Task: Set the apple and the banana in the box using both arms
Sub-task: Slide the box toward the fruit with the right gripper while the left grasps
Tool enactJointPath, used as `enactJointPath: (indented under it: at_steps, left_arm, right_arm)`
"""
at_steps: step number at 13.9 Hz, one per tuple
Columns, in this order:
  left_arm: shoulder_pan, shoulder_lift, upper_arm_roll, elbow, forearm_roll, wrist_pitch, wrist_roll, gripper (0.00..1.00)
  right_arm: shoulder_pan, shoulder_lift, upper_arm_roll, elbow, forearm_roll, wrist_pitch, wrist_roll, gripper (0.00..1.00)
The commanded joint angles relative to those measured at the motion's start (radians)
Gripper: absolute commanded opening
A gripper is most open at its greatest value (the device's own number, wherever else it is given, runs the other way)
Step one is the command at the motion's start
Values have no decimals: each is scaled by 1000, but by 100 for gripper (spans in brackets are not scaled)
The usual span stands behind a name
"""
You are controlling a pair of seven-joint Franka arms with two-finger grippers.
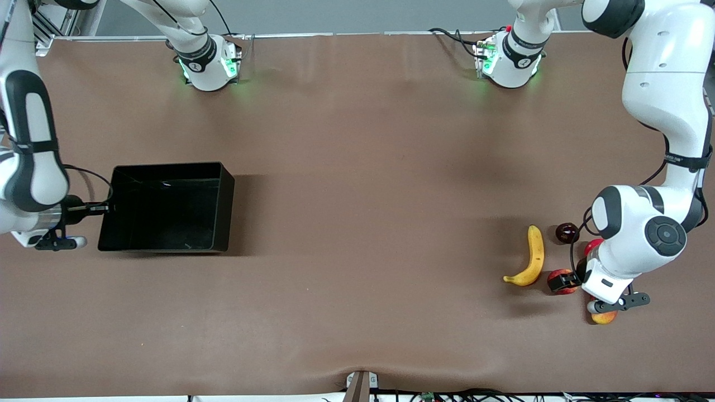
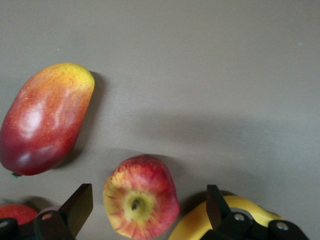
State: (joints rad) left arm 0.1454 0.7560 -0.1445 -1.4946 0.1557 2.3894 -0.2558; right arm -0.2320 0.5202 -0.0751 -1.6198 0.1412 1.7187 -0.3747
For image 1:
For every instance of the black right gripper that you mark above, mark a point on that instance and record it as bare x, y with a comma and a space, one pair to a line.
71, 215

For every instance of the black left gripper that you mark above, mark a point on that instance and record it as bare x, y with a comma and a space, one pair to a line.
565, 281

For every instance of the red yellow apple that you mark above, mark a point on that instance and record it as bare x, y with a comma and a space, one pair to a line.
561, 291

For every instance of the yellow banana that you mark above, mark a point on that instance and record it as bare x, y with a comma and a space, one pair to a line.
537, 251

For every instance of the black plastic box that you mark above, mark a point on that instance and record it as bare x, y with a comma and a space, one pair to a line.
167, 218

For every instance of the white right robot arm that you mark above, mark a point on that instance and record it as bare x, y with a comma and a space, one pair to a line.
39, 167

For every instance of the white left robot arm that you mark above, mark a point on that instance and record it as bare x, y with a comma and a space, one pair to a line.
665, 84

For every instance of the round red peach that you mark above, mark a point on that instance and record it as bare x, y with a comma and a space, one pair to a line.
592, 245

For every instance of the dark red plum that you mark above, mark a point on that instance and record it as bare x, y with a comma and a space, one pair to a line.
566, 234

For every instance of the red yellow mango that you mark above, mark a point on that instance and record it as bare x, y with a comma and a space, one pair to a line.
603, 318

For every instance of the brown table mat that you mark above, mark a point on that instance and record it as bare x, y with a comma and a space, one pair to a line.
357, 139

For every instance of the aluminium frame profile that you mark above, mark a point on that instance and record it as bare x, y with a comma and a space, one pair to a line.
70, 19

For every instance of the metal camera pole bracket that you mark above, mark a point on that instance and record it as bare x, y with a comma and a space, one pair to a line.
360, 388

